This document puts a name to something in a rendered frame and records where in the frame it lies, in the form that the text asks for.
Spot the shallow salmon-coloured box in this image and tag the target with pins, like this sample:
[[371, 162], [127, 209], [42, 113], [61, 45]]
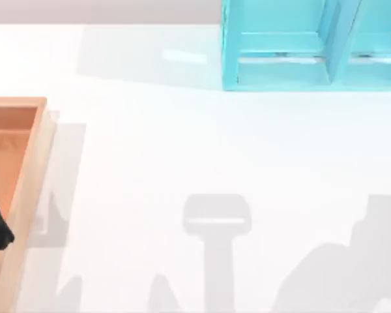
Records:
[[26, 163]]

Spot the light blue rack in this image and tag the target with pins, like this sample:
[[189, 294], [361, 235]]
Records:
[[332, 49]]

